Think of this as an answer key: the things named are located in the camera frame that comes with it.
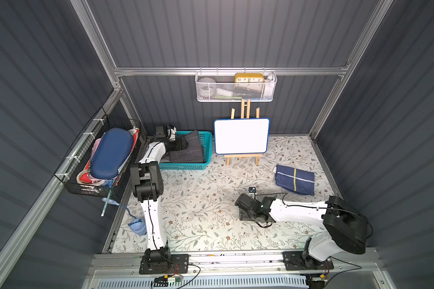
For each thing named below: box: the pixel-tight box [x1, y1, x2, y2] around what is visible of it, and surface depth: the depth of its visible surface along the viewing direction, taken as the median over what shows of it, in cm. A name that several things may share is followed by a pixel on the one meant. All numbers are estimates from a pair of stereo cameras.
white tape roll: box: [197, 77, 218, 96], surface depth 88 cm
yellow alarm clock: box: [234, 72, 265, 84], surface depth 90 cm
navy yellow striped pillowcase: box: [274, 164, 316, 196], surface depth 99 cm
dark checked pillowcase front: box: [169, 130, 204, 163], surface depth 105 cm
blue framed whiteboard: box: [213, 117, 271, 156], surface depth 98 cm
